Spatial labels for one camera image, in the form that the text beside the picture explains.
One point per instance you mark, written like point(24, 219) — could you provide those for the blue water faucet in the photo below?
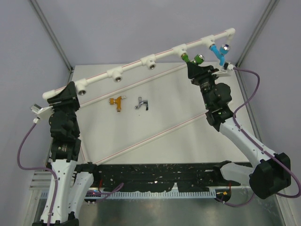
point(220, 53)

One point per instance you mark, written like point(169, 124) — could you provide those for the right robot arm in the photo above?
point(268, 173)

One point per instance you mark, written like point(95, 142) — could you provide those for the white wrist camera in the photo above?
point(225, 70)
point(41, 113)

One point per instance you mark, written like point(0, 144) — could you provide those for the orange water faucet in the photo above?
point(117, 102)

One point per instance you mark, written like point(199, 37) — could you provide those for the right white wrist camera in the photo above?
point(225, 70)

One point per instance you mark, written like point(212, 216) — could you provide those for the white slotted cable duct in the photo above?
point(173, 194)

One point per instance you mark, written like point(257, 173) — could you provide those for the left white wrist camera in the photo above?
point(41, 113)

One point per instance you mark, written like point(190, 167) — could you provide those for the white PVC pipe frame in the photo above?
point(173, 103)

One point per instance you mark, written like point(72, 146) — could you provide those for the green water faucet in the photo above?
point(197, 60)

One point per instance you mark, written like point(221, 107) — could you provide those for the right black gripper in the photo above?
point(203, 73)

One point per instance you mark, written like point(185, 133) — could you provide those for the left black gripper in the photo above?
point(68, 96)

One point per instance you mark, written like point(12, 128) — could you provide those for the chrome water faucet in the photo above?
point(141, 103)

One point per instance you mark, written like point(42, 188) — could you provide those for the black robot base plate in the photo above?
point(188, 177)

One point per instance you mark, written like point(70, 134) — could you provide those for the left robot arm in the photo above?
point(70, 180)

